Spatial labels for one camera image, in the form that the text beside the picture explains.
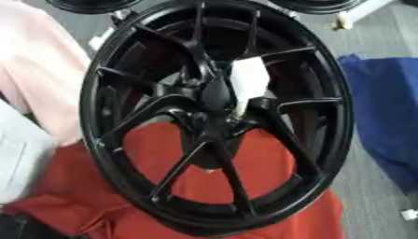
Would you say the white pin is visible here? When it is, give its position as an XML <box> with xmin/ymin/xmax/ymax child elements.
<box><xmin>229</xmin><ymin>57</ymin><xmax>273</xmax><ymax>118</ymax></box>

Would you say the black spoked wheel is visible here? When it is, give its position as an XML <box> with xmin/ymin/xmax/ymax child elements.
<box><xmin>78</xmin><ymin>0</ymin><xmax>356</xmax><ymax>237</ymax></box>

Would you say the small white object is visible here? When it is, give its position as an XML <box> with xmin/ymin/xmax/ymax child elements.
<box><xmin>399</xmin><ymin>208</ymin><xmax>418</xmax><ymax>221</ymax></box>

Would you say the white post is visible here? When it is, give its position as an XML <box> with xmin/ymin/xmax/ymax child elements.
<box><xmin>331</xmin><ymin>0</ymin><xmax>396</xmax><ymax>32</ymax></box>

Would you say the blue cloth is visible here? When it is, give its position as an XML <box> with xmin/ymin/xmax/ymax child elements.
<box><xmin>338</xmin><ymin>54</ymin><xmax>418</xmax><ymax>195</ymax></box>

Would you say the black round wheel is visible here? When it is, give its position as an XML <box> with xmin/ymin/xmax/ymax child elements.
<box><xmin>44</xmin><ymin>0</ymin><xmax>144</xmax><ymax>15</ymax></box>
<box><xmin>268</xmin><ymin>0</ymin><xmax>366</xmax><ymax>15</ymax></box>

